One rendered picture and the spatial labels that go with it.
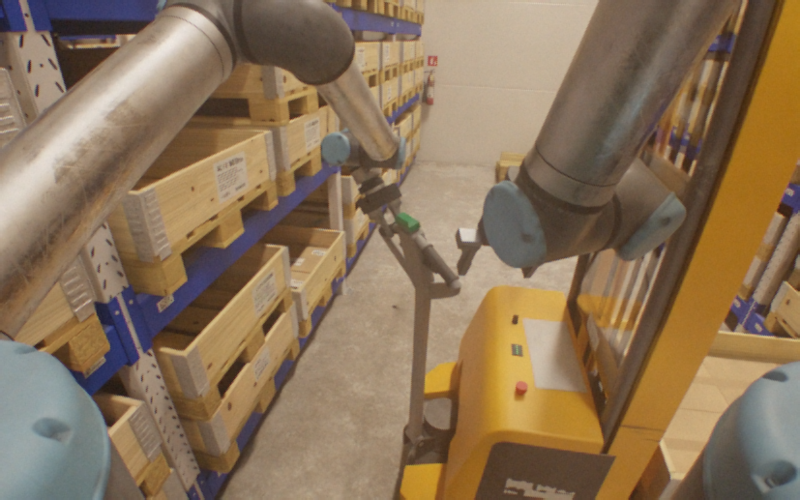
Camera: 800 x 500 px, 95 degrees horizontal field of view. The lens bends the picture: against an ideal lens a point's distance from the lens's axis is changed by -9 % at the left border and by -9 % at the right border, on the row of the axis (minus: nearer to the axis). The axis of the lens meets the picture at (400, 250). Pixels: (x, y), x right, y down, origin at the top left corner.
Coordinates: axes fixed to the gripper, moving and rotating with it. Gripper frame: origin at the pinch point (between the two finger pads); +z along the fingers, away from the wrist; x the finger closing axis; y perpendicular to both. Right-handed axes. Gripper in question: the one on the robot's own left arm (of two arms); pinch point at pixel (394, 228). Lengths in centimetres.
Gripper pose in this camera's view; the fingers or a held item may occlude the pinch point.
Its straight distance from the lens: 130.1
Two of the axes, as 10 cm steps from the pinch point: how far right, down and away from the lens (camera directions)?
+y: 3.6, -0.3, -9.3
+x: 8.2, -4.7, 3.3
